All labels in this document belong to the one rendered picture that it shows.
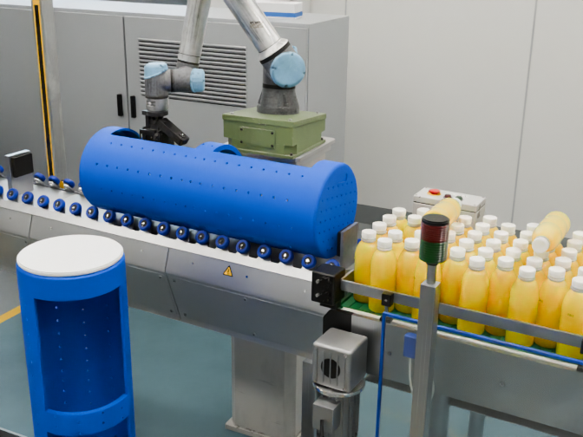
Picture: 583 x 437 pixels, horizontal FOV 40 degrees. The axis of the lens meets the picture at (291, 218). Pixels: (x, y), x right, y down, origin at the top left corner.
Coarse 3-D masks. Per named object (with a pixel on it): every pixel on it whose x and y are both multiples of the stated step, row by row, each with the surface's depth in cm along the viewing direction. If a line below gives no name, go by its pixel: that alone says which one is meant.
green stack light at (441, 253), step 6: (420, 240) 183; (420, 246) 183; (426, 246) 181; (432, 246) 180; (438, 246) 180; (444, 246) 181; (420, 252) 183; (426, 252) 181; (432, 252) 181; (438, 252) 181; (444, 252) 182; (420, 258) 183; (426, 258) 182; (432, 258) 181; (438, 258) 181; (444, 258) 182
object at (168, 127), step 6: (162, 120) 264; (168, 120) 266; (162, 126) 263; (168, 126) 263; (174, 126) 265; (168, 132) 263; (174, 132) 262; (180, 132) 264; (174, 138) 262; (180, 138) 262; (186, 138) 263; (180, 144) 262
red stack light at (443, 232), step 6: (426, 228) 180; (432, 228) 179; (438, 228) 179; (444, 228) 179; (420, 234) 183; (426, 234) 180; (432, 234) 179; (438, 234) 179; (444, 234) 180; (426, 240) 181; (432, 240) 180; (438, 240) 180; (444, 240) 180
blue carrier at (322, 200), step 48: (96, 144) 262; (144, 144) 256; (96, 192) 263; (144, 192) 252; (192, 192) 242; (240, 192) 234; (288, 192) 228; (336, 192) 232; (288, 240) 232; (336, 240) 238
